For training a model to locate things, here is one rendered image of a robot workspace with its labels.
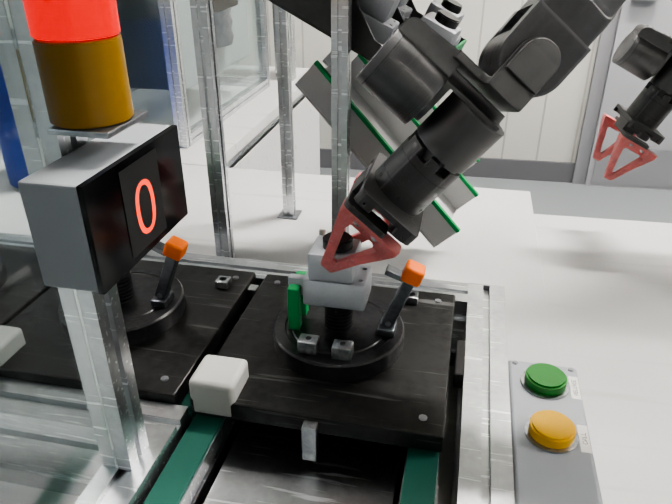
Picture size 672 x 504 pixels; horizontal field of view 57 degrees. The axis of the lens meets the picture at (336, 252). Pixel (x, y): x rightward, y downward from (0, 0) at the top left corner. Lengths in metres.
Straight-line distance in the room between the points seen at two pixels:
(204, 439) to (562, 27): 0.47
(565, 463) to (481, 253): 0.57
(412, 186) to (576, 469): 0.28
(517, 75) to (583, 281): 0.60
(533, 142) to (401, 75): 3.33
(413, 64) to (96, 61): 0.25
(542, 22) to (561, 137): 3.31
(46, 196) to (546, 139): 3.56
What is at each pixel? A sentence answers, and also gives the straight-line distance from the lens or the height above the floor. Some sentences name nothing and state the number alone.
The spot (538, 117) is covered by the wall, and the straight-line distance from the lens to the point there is 3.78.
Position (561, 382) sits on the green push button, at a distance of 0.65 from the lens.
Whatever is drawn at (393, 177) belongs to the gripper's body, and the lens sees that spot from 0.54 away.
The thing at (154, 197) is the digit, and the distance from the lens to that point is 0.44.
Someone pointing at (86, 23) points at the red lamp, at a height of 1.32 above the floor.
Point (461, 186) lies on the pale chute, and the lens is 0.92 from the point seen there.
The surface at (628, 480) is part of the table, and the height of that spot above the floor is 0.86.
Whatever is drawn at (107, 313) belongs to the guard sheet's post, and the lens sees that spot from 0.50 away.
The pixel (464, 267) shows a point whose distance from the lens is 1.05.
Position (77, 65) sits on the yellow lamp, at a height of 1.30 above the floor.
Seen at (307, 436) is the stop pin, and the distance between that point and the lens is 0.58.
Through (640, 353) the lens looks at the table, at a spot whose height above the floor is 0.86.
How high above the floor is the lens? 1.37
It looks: 28 degrees down
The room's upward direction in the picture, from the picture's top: straight up
